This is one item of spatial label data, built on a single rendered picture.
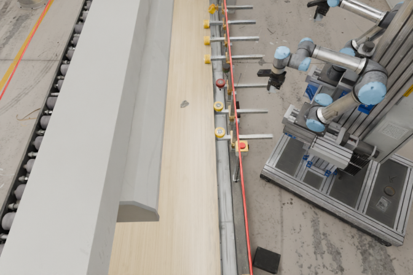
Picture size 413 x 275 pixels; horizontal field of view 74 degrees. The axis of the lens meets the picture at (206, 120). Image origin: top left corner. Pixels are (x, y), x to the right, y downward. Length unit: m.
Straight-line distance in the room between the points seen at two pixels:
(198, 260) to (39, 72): 3.40
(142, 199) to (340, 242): 2.70
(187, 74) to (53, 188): 2.24
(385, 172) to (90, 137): 3.01
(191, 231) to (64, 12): 4.32
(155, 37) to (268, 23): 4.13
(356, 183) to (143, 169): 2.71
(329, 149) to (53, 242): 1.99
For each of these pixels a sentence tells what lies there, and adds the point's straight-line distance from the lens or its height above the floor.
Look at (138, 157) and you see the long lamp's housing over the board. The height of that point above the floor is 2.38.
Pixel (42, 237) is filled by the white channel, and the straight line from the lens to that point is 0.27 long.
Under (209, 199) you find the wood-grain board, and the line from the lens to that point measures 1.88.
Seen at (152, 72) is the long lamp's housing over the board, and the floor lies 2.38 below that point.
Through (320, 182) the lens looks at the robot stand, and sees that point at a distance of 2.85.
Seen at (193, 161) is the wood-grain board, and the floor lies 0.90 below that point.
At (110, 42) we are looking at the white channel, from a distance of 0.38.
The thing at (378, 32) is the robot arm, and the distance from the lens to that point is 2.30.
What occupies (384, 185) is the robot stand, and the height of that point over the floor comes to 0.21.
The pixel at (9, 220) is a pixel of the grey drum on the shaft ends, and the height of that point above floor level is 0.86.
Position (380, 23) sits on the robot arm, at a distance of 2.10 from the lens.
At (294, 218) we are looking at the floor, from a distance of 2.89.
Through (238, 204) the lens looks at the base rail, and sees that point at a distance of 2.09.
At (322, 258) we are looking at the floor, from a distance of 2.88.
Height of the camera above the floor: 2.69
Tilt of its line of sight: 56 degrees down
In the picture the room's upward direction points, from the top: 2 degrees counter-clockwise
